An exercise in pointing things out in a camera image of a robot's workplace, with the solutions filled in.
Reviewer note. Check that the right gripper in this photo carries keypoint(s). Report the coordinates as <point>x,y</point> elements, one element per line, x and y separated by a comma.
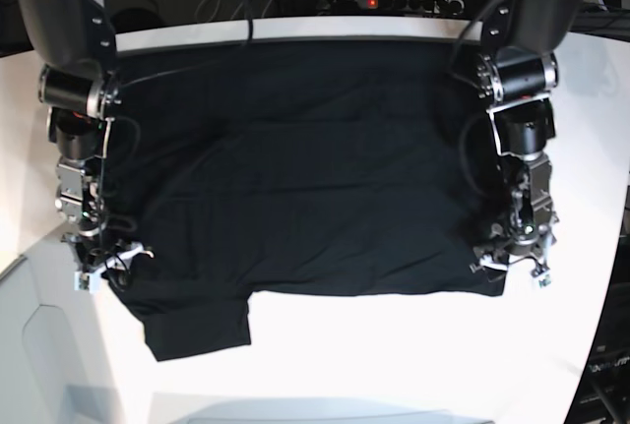
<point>115,260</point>

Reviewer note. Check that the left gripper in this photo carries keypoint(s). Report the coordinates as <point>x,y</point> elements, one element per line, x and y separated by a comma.
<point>506,248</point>

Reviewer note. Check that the black T-shirt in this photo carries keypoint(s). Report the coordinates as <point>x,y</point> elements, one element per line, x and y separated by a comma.
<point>331,168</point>

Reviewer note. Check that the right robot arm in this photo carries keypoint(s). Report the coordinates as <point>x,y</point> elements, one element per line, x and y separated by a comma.
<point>79,84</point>

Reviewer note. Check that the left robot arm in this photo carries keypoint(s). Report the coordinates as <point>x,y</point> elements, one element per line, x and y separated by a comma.
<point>515,72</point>

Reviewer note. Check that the black power strip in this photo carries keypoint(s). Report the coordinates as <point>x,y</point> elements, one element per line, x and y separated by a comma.
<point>435,8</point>

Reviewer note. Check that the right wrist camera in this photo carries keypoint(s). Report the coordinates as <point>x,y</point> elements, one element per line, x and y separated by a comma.
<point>87,281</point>

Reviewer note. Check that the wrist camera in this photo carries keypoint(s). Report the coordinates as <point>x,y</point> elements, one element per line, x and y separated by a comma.
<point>87,281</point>
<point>541,278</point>

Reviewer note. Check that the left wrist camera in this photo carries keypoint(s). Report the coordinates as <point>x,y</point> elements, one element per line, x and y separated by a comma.
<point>541,278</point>

